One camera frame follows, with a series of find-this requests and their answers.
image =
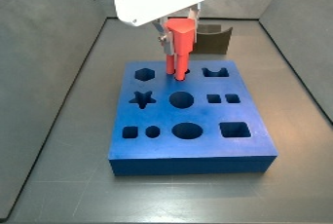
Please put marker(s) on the red three prong object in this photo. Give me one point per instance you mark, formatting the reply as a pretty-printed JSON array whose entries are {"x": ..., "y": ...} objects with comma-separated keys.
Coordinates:
[{"x": 182, "y": 28}]

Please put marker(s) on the blue shape sorter board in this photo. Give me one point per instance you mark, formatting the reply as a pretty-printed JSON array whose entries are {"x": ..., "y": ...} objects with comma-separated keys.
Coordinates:
[{"x": 190, "y": 126}]

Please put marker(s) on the black curved stand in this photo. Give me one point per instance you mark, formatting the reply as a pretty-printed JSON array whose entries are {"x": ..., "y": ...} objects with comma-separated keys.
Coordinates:
[{"x": 211, "y": 39}]

